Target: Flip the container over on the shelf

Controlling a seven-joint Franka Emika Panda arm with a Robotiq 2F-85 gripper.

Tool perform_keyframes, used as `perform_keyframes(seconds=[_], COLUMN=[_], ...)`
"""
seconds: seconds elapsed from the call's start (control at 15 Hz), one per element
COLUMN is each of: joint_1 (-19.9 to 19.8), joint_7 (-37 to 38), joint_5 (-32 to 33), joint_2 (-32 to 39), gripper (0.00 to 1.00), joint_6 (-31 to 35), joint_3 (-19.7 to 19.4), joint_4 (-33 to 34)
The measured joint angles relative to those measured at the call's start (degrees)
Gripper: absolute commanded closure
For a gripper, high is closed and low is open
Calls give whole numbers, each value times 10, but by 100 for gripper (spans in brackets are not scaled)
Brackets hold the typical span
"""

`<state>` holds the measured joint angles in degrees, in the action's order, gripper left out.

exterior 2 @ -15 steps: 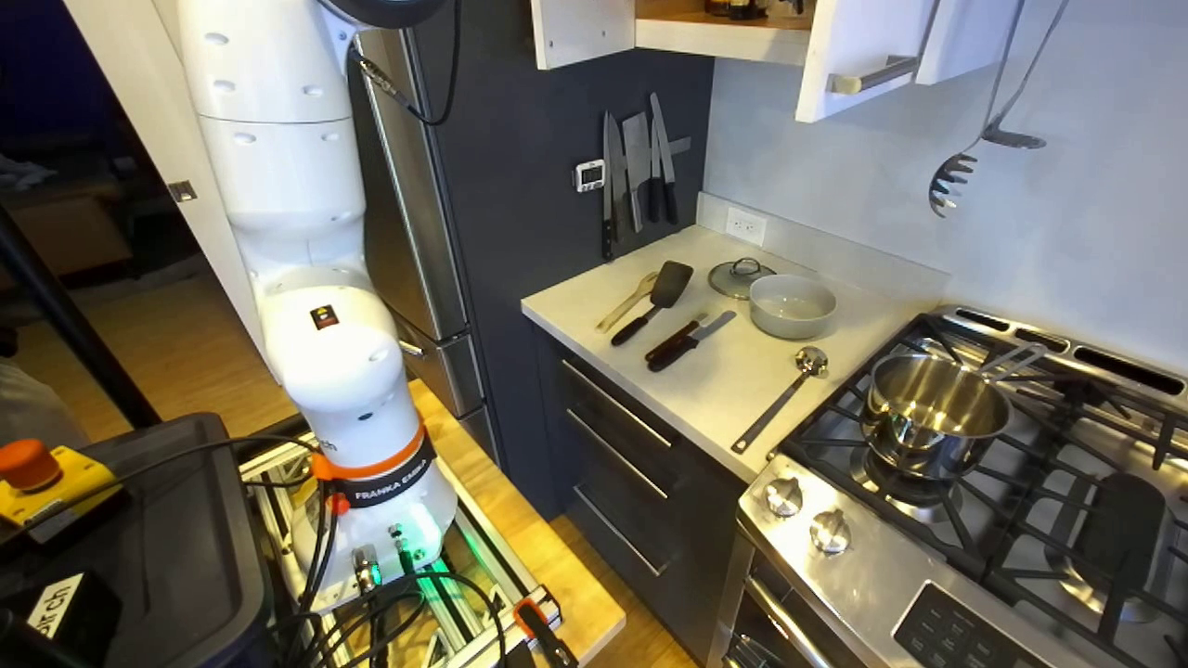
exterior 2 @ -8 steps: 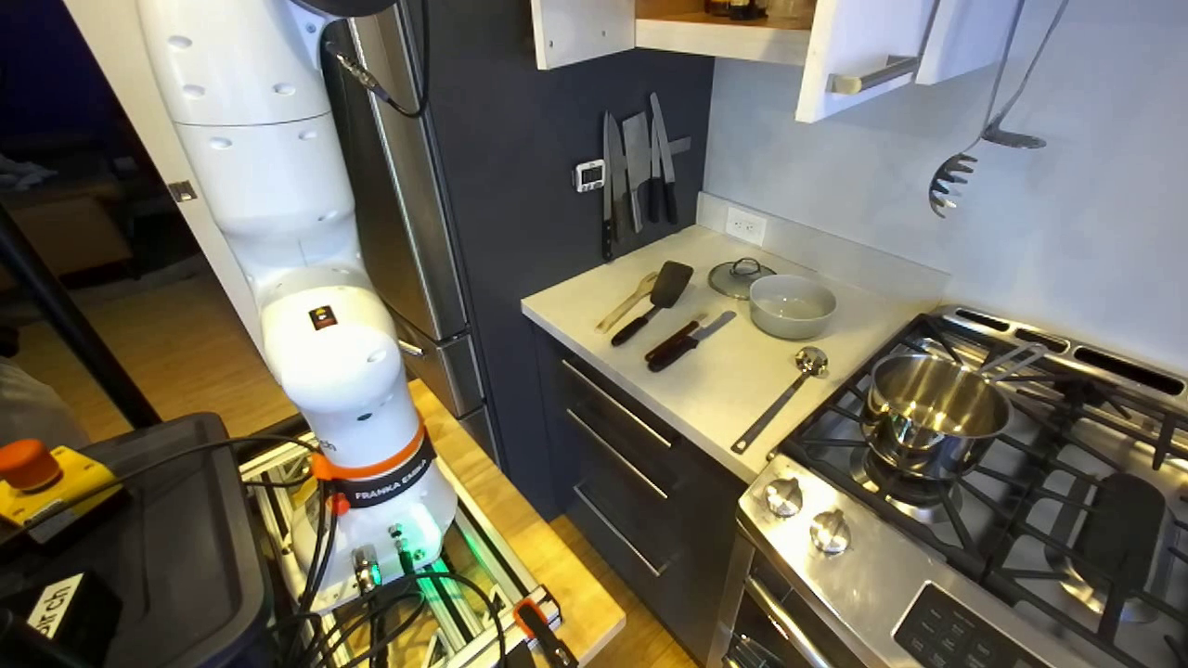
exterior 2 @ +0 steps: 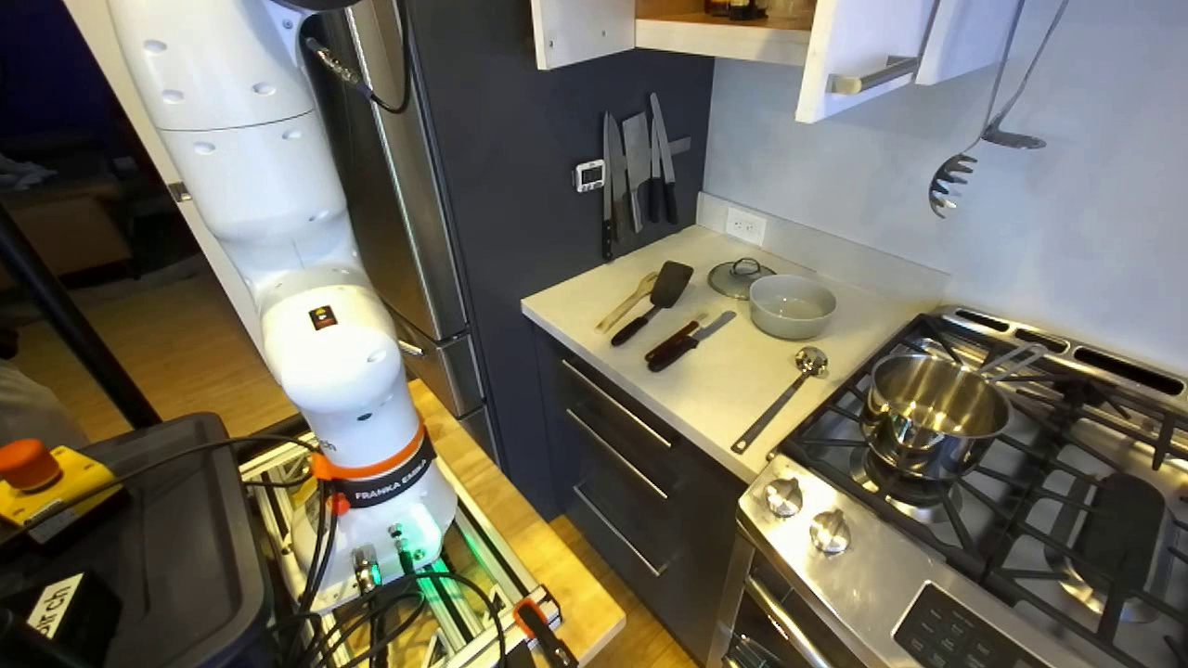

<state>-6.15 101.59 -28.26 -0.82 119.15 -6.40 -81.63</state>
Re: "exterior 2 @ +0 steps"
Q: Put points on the grey ceramic bowl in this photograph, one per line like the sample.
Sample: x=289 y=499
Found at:
x=793 y=306

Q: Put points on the hanging whisk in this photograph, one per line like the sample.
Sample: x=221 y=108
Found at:
x=950 y=186

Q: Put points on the stainless steel pot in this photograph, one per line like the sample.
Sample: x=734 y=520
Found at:
x=933 y=412

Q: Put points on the black spatula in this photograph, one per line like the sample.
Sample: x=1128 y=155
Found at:
x=669 y=289

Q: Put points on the wooden base board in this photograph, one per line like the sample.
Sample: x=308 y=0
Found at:
x=543 y=543

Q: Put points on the stainless gas stove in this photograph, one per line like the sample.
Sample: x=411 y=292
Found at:
x=990 y=571

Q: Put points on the white cabinet door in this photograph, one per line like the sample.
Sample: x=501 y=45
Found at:
x=865 y=37
x=965 y=37
x=581 y=33

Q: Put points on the white digital timer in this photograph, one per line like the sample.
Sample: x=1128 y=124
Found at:
x=591 y=176

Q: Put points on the aluminium mounting frame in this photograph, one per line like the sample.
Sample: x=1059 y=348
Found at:
x=466 y=597

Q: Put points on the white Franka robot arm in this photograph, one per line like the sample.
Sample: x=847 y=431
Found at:
x=319 y=359

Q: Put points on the wooden slotted spatula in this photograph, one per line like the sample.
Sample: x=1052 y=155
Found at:
x=625 y=306

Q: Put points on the black stand leg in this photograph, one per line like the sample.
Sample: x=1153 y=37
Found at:
x=74 y=322

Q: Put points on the small paring knife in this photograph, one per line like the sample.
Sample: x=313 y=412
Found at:
x=652 y=169

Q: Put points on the long narrow kitchen knife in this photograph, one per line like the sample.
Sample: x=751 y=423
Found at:
x=607 y=162

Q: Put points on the stainless steel refrigerator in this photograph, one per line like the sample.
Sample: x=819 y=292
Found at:
x=427 y=245

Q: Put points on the red black clamp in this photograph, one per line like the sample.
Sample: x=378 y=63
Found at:
x=543 y=624

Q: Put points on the wooden wall cabinet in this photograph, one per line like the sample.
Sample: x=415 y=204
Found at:
x=719 y=37

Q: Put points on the magnetic knife strip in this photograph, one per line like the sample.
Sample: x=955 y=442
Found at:
x=682 y=146

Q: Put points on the red emergency stop button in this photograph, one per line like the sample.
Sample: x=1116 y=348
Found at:
x=26 y=468

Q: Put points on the steel cleaver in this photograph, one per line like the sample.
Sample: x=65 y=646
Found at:
x=631 y=151

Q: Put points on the dark drawer cabinet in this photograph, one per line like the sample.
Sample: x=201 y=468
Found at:
x=631 y=468

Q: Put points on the hanging dark utensil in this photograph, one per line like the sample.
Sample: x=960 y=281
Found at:
x=1014 y=140

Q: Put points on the silver stove knob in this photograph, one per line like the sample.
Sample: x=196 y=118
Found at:
x=829 y=534
x=781 y=499

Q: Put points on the black control box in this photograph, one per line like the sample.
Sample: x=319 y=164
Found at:
x=170 y=543

